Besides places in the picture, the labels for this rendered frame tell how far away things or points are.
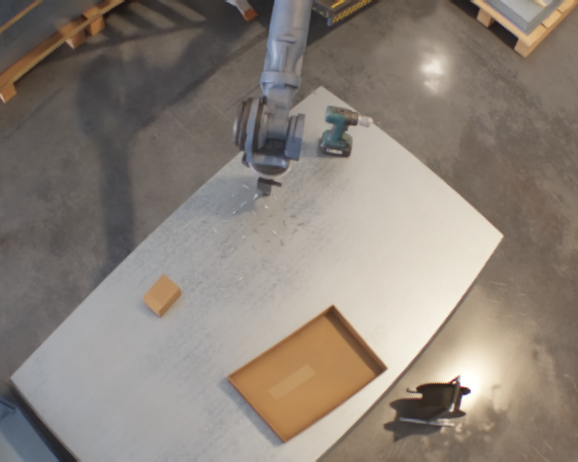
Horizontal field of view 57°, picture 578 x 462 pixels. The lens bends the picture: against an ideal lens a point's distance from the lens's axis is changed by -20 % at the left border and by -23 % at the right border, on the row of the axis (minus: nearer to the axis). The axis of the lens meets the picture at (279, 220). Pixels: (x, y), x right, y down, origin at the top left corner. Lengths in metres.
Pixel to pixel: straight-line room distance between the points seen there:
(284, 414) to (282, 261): 0.55
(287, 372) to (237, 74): 1.87
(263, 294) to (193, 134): 1.28
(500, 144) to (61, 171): 2.42
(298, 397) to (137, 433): 0.56
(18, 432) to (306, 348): 1.43
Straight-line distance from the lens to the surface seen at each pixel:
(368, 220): 2.28
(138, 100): 3.40
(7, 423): 2.78
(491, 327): 3.00
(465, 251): 2.33
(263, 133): 1.91
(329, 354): 2.08
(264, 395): 2.03
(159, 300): 2.07
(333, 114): 2.21
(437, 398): 2.56
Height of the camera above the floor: 2.65
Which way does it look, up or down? 63 degrees down
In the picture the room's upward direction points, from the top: 7 degrees clockwise
